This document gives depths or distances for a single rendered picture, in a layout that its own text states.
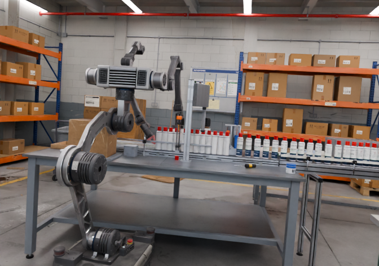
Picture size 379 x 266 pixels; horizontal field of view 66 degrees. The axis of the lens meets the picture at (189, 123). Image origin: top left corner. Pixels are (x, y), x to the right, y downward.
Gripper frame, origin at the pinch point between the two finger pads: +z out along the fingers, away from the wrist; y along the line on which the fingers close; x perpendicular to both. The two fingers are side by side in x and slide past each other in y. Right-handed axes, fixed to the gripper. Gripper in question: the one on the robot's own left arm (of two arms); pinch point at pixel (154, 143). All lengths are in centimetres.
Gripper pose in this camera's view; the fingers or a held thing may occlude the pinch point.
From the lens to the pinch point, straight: 263.0
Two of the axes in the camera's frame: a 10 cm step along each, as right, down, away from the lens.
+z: 5.5, 8.4, 0.0
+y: 0.8, -0.5, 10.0
